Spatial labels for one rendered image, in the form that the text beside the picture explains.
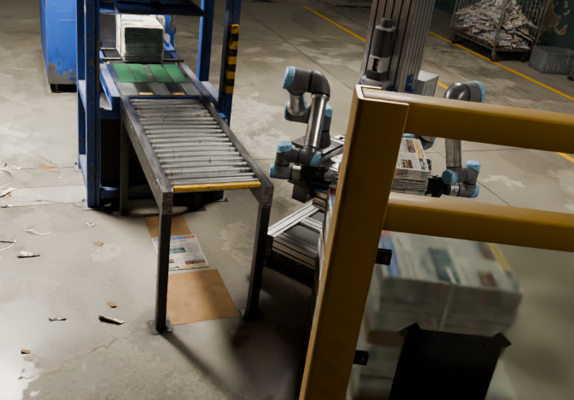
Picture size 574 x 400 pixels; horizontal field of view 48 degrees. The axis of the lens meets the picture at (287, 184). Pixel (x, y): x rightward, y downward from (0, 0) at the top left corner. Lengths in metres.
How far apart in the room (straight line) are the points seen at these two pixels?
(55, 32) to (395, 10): 3.79
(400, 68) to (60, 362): 2.24
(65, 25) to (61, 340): 3.70
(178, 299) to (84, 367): 0.69
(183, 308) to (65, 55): 3.54
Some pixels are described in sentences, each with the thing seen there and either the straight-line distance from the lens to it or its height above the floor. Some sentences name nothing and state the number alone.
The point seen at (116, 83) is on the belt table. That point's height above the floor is 0.80.
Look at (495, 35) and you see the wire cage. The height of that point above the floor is 0.41.
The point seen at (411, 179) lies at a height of 1.00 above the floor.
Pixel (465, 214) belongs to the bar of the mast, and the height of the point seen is 1.65.
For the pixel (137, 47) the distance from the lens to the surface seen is 4.93.
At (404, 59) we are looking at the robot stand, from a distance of 3.52.
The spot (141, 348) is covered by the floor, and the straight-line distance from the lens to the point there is 3.35.
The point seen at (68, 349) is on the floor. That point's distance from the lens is 3.37.
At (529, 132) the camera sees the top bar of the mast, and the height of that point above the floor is 1.82.
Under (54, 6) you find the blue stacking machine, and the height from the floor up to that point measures 0.84.
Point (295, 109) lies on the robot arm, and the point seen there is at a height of 1.03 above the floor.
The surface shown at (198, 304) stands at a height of 0.00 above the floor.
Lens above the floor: 2.18
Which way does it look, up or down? 26 degrees down
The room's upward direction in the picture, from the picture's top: 8 degrees clockwise
